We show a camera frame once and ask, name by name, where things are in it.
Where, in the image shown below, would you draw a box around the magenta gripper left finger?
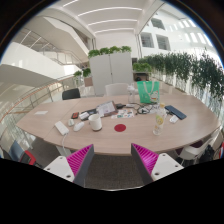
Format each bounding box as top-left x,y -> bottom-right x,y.
43,143 -> 95,188

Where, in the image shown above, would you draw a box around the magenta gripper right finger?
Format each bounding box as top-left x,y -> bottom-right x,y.
130,143 -> 185,186

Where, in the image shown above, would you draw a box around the clear plastic water bottle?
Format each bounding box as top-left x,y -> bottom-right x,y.
153,103 -> 167,135

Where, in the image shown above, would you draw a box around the white power strip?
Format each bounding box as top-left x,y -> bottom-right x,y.
55,121 -> 69,135

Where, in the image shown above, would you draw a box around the white computer mouse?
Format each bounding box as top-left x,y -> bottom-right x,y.
73,122 -> 84,132

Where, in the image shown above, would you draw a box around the white ceramic mug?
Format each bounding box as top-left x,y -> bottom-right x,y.
88,114 -> 102,131

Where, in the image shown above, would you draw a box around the small white earbud case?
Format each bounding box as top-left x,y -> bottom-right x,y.
68,119 -> 74,127

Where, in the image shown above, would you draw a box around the red round sticker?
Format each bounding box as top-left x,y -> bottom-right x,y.
114,124 -> 126,132

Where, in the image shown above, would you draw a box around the red black phone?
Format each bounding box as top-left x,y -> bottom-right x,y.
71,112 -> 79,119

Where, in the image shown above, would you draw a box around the white chair right foreground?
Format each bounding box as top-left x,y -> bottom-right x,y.
177,129 -> 221,166

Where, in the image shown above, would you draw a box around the white small box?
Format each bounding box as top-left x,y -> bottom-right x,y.
169,115 -> 179,124

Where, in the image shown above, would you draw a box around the colourful sticker sheet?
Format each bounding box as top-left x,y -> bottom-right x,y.
111,109 -> 134,119

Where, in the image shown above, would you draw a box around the dark blue notebook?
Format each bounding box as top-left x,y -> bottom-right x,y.
165,105 -> 187,120

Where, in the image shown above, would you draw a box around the open booklet with pictures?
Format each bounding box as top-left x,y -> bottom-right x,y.
96,101 -> 117,117

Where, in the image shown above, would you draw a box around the grey red chair left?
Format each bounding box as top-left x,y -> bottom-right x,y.
3,141 -> 36,165

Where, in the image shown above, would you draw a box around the white paper sheet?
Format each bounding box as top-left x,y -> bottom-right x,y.
35,111 -> 48,115

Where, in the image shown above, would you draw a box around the black office chair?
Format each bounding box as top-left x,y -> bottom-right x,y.
62,88 -> 80,100

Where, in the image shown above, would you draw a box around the green tote bag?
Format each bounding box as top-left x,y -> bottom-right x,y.
137,81 -> 160,104

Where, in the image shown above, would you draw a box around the clear bottle near bag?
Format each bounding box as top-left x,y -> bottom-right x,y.
127,84 -> 135,103

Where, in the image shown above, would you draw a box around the white chair behind table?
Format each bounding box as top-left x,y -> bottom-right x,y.
105,83 -> 128,96

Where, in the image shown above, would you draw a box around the white tall cabinet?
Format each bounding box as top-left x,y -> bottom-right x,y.
89,52 -> 133,96

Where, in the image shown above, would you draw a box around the green hedge planter row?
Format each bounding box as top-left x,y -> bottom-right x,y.
132,49 -> 224,101

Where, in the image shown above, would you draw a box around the black headphones with cable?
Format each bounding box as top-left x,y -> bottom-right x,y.
137,105 -> 153,114

